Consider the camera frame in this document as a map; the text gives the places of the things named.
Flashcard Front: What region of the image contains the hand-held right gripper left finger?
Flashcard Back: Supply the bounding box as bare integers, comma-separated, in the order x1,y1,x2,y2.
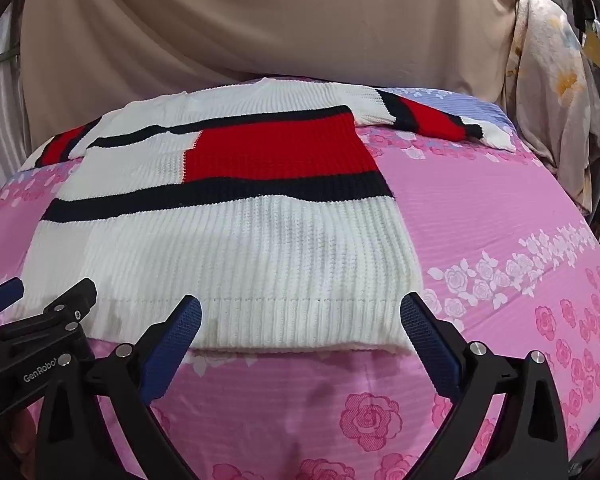
35,294,203,480

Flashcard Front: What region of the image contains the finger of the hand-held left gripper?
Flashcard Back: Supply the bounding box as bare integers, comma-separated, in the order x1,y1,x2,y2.
0,277,25,331
0,278,98,356

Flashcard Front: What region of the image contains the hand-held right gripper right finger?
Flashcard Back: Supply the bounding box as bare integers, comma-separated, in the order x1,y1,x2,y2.
401,292,571,480

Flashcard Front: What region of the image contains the white red black knit sweater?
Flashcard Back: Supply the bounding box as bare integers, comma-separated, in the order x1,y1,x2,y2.
25,76,515,353

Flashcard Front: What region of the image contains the pink blue floral bedsheet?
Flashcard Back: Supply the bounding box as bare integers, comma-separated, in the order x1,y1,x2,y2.
0,85,600,480

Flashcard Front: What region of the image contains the silver satin curtain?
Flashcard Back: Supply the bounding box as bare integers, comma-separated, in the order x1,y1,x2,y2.
0,10,31,161

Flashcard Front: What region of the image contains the pale floral hanging cloth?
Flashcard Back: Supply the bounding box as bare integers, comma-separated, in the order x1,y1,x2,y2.
500,0,600,216

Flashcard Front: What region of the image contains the beige curtain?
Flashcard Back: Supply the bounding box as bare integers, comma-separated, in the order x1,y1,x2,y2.
17,0,523,136

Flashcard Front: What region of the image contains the yellow paper tag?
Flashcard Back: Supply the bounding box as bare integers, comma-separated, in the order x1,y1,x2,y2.
582,30,600,68

